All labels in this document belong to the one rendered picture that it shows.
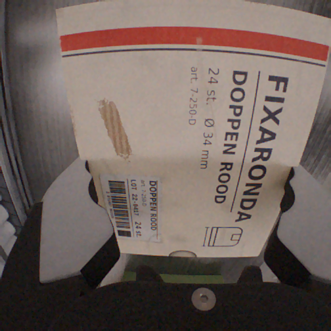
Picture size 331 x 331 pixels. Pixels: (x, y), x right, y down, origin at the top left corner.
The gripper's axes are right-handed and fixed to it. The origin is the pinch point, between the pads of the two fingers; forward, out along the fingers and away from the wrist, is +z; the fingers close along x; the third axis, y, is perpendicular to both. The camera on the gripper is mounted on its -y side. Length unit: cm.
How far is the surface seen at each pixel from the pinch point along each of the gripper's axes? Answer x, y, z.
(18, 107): -27.9, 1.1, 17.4
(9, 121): -29.8, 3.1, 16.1
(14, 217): -35.7, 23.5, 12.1
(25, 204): -32.8, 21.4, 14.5
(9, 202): -34.5, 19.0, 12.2
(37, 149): -26.3, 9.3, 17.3
